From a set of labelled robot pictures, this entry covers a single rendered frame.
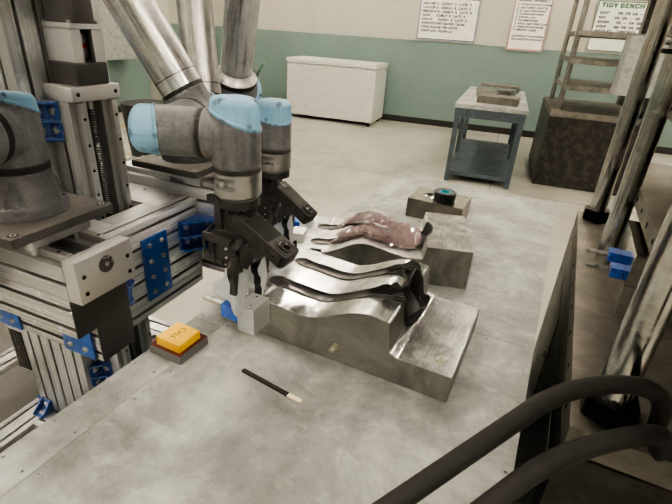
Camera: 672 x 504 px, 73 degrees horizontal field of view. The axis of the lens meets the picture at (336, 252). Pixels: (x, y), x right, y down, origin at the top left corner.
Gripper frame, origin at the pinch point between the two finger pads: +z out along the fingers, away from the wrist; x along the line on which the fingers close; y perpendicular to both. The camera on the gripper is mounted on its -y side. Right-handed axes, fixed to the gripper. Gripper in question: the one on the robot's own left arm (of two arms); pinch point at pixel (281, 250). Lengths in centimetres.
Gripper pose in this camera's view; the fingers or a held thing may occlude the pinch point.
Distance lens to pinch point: 112.8
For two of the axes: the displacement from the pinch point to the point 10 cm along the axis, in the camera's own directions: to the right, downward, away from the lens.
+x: -4.4, 3.7, -8.1
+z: -0.6, 8.9, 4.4
